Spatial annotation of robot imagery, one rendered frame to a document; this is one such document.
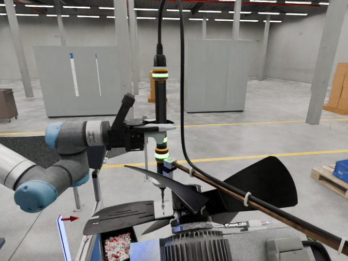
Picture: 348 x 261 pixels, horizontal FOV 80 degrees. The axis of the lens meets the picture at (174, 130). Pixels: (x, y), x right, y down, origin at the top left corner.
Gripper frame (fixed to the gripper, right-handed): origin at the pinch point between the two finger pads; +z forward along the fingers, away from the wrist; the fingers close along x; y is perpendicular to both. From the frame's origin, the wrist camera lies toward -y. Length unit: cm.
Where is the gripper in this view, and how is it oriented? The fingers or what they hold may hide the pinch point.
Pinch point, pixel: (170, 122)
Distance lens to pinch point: 64.0
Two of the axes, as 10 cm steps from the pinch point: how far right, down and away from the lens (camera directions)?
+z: 9.9, -0.5, 1.3
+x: 1.4, 3.2, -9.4
